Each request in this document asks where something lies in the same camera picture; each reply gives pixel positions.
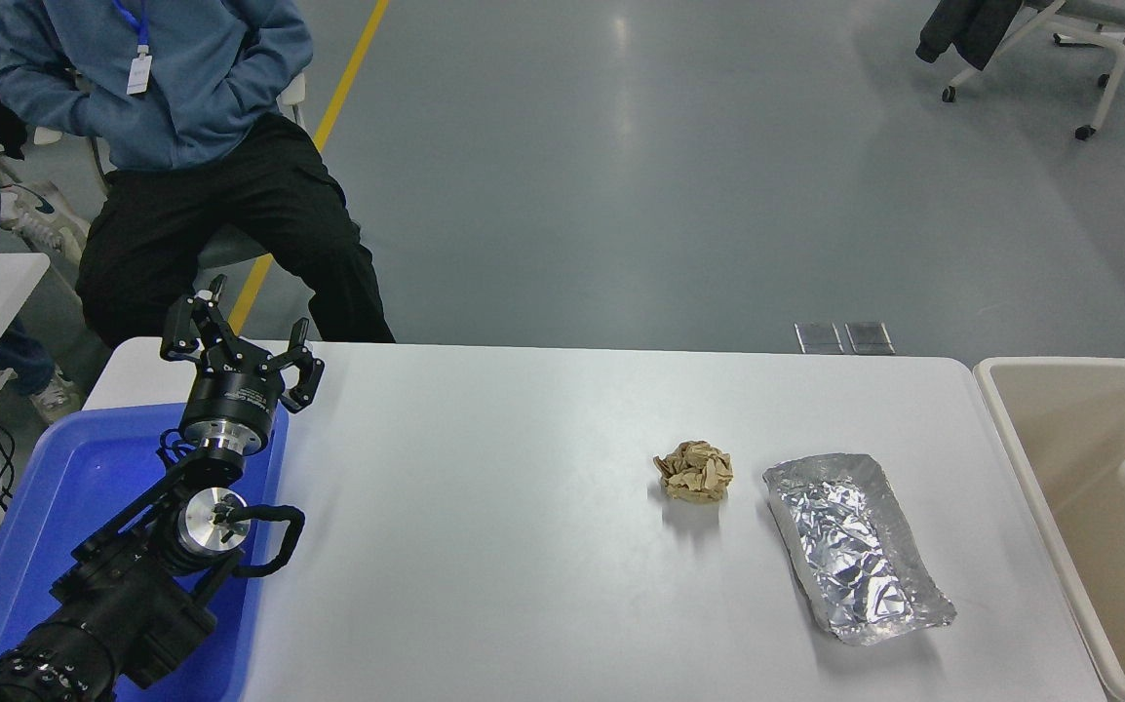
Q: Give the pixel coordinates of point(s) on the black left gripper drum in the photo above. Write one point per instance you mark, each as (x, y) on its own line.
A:
(234, 400)

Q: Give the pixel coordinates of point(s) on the person in jeans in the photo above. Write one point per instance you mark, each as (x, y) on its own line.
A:
(36, 219)

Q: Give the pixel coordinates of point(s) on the metal floor socket plate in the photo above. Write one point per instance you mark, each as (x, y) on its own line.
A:
(870, 337)
(819, 338)

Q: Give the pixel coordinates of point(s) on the seated person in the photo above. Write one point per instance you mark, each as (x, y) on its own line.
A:
(221, 205)

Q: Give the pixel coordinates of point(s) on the silver foil tray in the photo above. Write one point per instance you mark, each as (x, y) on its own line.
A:
(850, 546)

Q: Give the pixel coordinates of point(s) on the white wheeled office chair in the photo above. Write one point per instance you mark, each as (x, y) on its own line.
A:
(1108, 19)

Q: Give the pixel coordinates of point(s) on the blue plastic tray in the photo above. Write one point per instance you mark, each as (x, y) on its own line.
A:
(85, 478)

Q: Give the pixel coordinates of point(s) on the large pale dustbin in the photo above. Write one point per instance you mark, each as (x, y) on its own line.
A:
(1079, 429)

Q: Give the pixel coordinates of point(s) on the crumpled tan paper ball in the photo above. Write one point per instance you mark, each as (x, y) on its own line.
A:
(694, 472)

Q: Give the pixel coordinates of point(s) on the dark jacket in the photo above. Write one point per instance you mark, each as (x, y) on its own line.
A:
(967, 27)

